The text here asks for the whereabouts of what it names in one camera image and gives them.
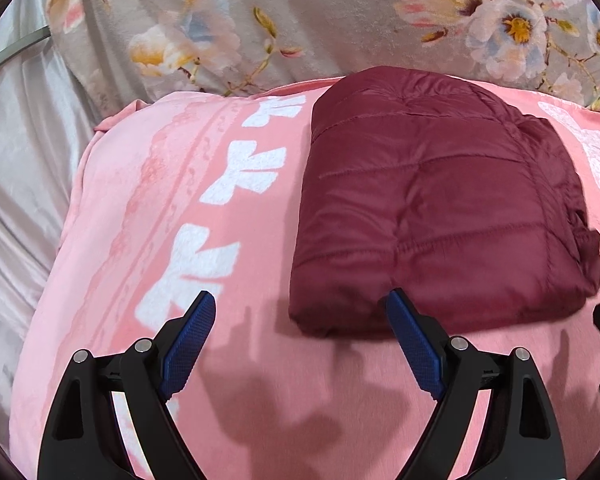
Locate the pink printed blanket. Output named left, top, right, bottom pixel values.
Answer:
left=7, top=76, right=600, bottom=480

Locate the grey floral bedsheet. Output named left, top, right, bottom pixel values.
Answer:
left=45, top=0, right=600, bottom=111

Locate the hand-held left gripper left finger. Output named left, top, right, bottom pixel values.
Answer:
left=37, top=291, right=217, bottom=480

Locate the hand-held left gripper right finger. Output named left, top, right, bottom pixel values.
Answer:
left=385, top=288, right=567, bottom=480

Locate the maroon quilted puffer jacket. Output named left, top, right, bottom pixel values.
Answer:
left=287, top=66, right=600, bottom=338

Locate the white satin cloth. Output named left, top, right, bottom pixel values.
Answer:
left=0, top=0, right=106, bottom=426

